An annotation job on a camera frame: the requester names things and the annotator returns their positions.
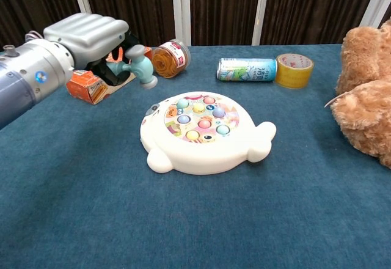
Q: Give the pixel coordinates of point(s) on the blue felt table mat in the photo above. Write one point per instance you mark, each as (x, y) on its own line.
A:
(195, 214)

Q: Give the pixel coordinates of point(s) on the light blue drink can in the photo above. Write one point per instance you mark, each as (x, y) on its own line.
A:
(247, 70)

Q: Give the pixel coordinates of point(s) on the orange carton box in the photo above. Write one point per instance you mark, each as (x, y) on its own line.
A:
(88, 88)

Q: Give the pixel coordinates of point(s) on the light blue toy hammer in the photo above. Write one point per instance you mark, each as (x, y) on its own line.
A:
(143, 68)

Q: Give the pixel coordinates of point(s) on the dark brown curtain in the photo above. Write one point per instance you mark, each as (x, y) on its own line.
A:
(223, 6)

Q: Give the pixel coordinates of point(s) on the white seal toy board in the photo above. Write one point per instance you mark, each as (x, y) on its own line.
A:
(201, 156)

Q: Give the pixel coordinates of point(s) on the yellow tape roll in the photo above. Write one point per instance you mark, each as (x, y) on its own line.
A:
(293, 76)

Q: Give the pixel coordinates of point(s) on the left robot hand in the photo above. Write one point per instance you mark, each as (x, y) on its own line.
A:
(88, 36)

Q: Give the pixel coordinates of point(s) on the brown teddy bear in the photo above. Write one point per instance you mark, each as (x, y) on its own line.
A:
(366, 113)

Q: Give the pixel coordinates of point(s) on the clear jar with brown contents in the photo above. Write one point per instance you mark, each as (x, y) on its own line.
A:
(168, 61)

